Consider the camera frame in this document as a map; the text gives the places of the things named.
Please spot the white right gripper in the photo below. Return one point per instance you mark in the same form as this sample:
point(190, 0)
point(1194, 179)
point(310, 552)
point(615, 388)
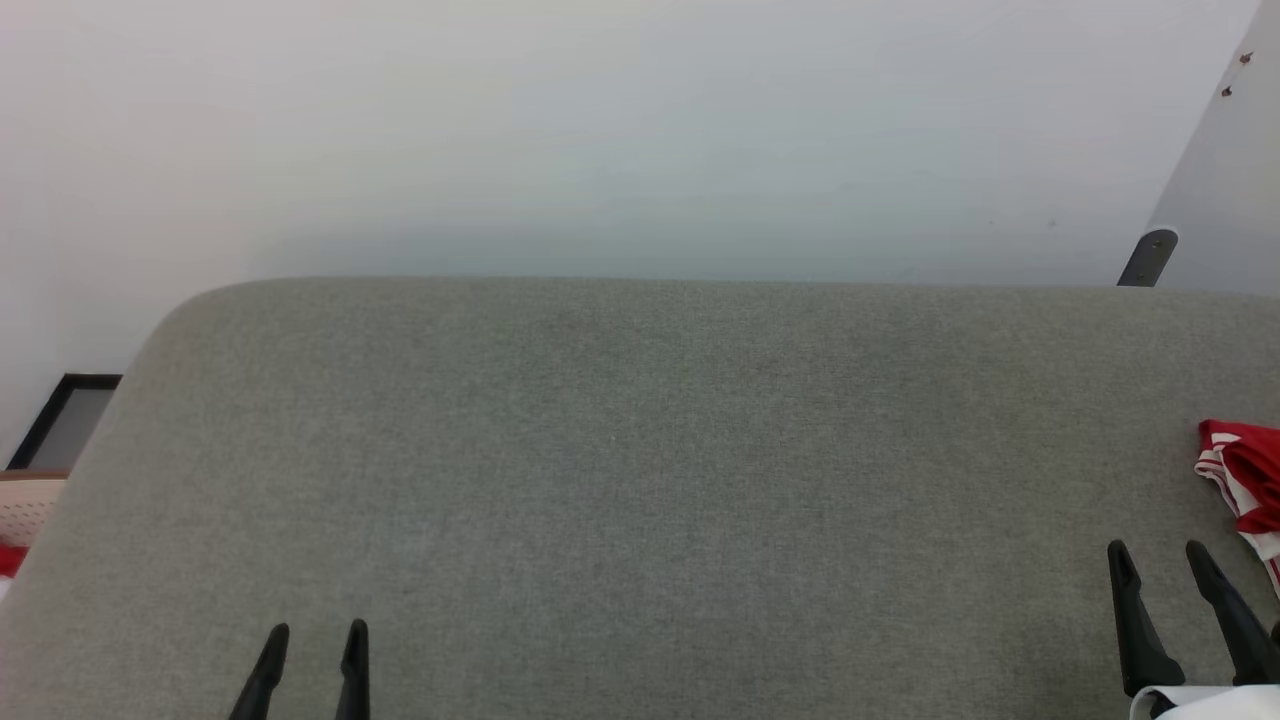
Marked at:
point(1210, 705)

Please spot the red white garment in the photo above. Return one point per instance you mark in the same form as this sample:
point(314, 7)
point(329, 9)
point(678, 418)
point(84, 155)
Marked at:
point(1250, 480)

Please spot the red cloth item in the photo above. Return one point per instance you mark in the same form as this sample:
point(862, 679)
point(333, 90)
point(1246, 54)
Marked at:
point(10, 558)

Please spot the beige perforated laundry basket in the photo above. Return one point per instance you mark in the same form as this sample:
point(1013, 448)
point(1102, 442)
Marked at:
point(28, 508)

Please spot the light grey wall panel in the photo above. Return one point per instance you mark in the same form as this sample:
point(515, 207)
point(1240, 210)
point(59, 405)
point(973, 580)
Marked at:
point(1225, 170)

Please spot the black rectangular frame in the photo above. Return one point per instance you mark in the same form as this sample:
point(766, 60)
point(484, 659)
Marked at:
point(60, 420)

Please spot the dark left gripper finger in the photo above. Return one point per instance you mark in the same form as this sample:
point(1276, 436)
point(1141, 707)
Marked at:
point(353, 670)
point(262, 675)

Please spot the dark grey metal bracket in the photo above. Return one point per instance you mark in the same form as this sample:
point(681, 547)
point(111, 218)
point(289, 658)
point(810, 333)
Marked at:
point(1150, 258)

